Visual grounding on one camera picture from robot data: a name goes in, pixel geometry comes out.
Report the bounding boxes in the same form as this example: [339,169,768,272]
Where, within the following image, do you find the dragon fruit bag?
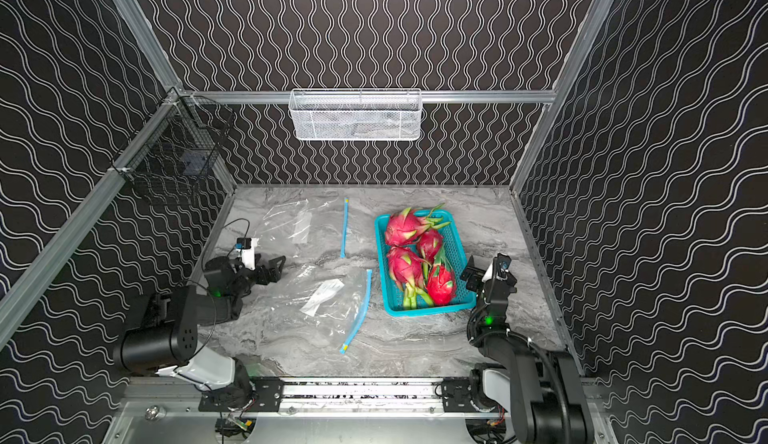
[386,246,434,310]
[384,204,450,247]
[416,228,443,263]
[426,249,457,306]

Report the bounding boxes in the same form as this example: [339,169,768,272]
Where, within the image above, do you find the zip-top bag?
[253,196,344,262]
[280,266,373,355]

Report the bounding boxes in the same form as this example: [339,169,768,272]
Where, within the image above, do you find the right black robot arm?
[460,253,595,443]

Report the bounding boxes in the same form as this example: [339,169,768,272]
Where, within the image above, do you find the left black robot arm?
[113,256,286,412]

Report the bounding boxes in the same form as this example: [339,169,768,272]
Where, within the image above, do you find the teal plastic basket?
[374,207,476,317]

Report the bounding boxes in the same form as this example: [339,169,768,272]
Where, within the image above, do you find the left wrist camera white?
[235,237,261,270]

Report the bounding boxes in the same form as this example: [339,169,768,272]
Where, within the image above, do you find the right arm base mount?
[435,377,501,413]

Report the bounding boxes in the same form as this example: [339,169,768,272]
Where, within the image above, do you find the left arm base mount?
[198,377,285,413]

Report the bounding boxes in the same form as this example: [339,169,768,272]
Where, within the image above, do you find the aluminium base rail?
[121,377,500,418]

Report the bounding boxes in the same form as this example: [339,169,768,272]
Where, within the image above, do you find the white mesh wall basket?
[288,88,423,141]

